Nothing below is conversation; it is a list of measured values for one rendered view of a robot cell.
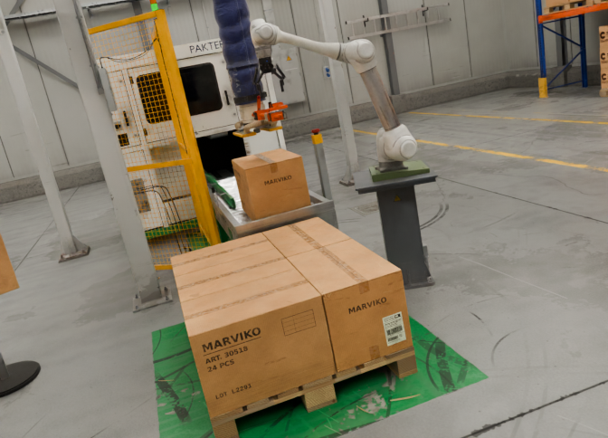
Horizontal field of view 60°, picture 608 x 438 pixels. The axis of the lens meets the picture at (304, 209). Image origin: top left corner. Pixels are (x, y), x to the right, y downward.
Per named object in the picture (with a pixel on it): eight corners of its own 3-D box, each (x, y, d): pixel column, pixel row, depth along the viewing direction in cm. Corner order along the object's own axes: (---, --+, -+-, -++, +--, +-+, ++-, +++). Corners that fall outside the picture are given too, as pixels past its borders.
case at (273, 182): (242, 209, 415) (231, 159, 405) (290, 196, 424) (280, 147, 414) (257, 226, 359) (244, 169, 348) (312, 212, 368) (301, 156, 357)
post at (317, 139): (333, 253, 440) (310, 135, 415) (340, 251, 442) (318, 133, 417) (336, 255, 434) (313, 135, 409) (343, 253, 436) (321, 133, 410)
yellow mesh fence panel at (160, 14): (142, 282, 460) (69, 33, 406) (148, 278, 469) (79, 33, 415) (229, 280, 427) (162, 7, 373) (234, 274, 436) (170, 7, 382)
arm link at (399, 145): (411, 152, 333) (426, 155, 312) (388, 164, 331) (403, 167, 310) (361, 35, 313) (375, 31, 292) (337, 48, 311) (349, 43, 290)
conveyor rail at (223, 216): (200, 196, 570) (195, 179, 565) (204, 195, 571) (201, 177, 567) (241, 254, 354) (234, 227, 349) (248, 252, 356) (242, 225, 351)
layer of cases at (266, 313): (185, 314, 342) (169, 257, 332) (327, 271, 366) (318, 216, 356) (210, 418, 230) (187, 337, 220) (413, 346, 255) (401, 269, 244)
